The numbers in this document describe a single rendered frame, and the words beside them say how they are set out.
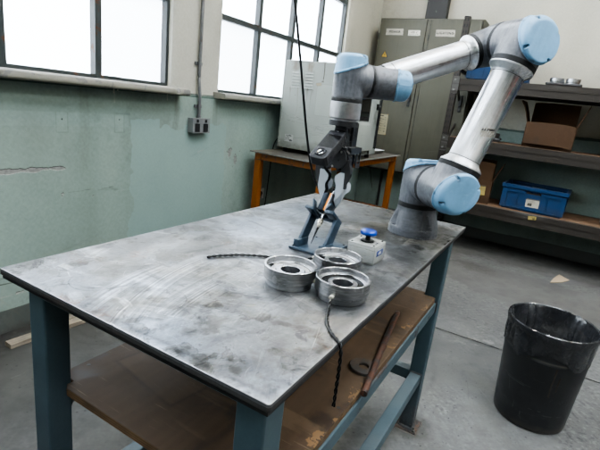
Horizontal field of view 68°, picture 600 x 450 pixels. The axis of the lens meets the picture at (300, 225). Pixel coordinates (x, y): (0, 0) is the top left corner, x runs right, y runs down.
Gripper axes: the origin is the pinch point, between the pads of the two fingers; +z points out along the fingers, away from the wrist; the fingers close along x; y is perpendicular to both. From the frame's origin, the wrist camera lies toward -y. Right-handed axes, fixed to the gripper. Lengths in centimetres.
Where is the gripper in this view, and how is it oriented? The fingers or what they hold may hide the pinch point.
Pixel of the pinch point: (329, 201)
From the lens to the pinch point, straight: 112.9
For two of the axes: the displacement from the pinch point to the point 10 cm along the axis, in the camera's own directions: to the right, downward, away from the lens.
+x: -8.3, -2.4, 5.1
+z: -1.1, 9.6, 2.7
